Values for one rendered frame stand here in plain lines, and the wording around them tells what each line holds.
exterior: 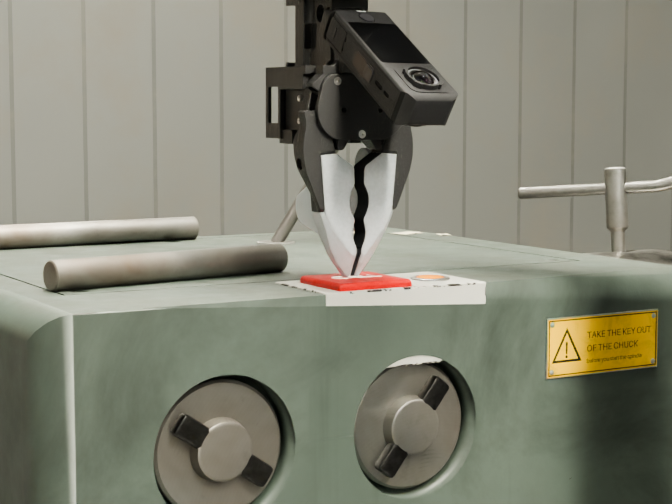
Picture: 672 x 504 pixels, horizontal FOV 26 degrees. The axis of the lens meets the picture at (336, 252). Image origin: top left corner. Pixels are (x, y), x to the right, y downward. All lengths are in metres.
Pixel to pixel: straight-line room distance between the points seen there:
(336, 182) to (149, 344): 0.19
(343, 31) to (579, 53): 3.77
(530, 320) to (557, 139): 3.64
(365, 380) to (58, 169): 3.09
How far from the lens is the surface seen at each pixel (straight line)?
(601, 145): 4.82
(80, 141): 4.08
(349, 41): 1.01
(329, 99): 1.01
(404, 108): 0.96
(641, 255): 1.47
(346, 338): 1.00
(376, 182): 1.04
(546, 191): 1.51
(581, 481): 1.15
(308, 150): 1.01
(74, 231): 1.35
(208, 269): 1.08
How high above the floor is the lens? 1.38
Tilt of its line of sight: 6 degrees down
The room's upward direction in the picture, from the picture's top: straight up
